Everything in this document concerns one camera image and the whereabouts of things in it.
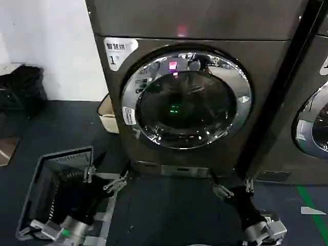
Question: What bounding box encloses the black upright post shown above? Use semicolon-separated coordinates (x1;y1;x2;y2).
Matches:
232;0;325;178

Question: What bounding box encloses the brown cardboard sheet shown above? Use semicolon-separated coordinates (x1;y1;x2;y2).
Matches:
0;136;22;168

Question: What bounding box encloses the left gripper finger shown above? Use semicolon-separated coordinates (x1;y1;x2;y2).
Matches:
82;152;107;183
103;164;135;194

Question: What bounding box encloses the small white door sticker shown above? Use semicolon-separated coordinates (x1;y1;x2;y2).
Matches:
122;106;137;126

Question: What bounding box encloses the green floor tape strip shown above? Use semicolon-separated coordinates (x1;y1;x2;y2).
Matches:
295;185;328;237

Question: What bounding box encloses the grey plastic laundry basket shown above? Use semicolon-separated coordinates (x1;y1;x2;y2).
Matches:
15;146;117;246

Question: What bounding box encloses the white number label sticker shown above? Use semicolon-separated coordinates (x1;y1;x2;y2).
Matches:
103;37;139;72

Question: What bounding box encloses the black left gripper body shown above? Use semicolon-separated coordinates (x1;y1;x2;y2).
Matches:
75;179;115;228

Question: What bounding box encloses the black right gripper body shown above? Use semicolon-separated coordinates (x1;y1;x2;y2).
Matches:
229;185;261;230

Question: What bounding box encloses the round glass dryer door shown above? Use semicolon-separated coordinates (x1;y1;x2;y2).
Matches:
294;81;328;155
119;45;253;151

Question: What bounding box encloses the grey dryer with number label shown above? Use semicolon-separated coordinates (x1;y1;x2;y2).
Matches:
86;0;306;180

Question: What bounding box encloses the beige fabric bag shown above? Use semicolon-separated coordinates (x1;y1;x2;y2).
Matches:
97;93;120;134

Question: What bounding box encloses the white paper scrap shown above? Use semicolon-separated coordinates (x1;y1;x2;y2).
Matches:
300;206;327;216

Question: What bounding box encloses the black plastic crate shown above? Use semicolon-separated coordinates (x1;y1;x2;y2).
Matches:
0;65;48;116

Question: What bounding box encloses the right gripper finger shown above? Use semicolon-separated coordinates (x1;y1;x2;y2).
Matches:
242;169;255;193
209;170;235;199

